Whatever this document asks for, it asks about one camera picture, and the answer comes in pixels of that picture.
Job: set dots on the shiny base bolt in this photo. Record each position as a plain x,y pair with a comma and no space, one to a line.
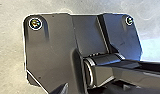
129,20
35,23

